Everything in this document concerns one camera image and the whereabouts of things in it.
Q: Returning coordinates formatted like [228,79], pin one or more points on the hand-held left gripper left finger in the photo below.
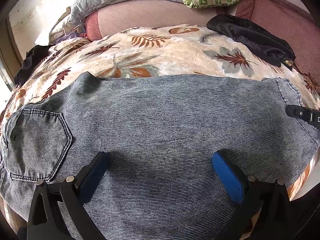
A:
[93,173]

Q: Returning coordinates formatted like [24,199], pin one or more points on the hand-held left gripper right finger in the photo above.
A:
[228,177]

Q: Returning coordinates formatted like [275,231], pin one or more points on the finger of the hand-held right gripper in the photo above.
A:
[303,116]

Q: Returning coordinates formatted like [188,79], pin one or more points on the grey denim pants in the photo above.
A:
[160,120]

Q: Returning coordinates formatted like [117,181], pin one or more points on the black shiny cloth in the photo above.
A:
[255,37]

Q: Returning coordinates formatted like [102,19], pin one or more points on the dark cloth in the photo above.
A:
[30,60]

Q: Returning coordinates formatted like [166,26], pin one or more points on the cream leaf-print blanket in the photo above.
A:
[150,52]

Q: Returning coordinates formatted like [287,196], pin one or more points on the cream pillow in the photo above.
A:
[60,28]

